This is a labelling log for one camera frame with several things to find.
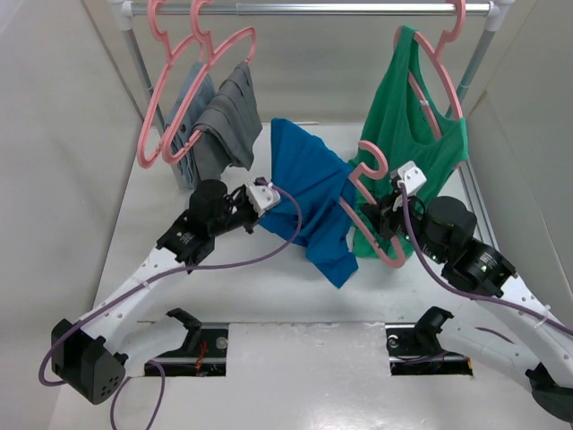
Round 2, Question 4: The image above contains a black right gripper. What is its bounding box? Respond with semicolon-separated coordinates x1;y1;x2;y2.
361;187;448;263

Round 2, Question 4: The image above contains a blue t shirt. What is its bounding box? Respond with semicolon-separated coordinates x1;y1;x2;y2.
261;118;358;288

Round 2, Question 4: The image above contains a green tank top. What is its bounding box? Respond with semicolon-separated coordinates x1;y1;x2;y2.
348;24;470;261

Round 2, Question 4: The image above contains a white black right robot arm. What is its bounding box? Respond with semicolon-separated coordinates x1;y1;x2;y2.
360;191;572;422

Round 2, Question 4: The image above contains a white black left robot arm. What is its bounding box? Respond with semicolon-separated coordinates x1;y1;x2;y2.
38;178;281;405

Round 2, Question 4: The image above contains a pink hanger with grey clothes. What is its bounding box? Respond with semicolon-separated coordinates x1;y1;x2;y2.
137;0;257;168

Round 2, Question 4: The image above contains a grey pleated skirt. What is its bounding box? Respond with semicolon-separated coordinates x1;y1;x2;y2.
192;61;262;180

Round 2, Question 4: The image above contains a light blue garment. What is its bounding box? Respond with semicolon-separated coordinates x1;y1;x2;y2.
166;61;216;190

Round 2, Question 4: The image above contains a metal clothes rack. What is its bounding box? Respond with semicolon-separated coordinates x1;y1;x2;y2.
106;0;511;192

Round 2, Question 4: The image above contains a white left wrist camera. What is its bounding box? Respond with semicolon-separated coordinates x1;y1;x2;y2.
245;177;281;218

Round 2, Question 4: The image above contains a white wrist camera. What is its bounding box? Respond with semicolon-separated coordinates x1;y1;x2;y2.
390;160;427;195
245;177;281;218

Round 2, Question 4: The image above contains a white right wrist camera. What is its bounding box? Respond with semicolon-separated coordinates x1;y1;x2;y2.
390;160;427;195

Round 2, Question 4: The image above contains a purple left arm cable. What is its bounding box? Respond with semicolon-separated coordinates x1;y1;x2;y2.
38;177;304;430

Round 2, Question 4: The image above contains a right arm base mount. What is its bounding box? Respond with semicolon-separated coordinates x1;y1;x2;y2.
385;323;474;376

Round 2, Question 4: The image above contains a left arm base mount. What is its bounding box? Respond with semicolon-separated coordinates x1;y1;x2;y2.
154;323;229;377

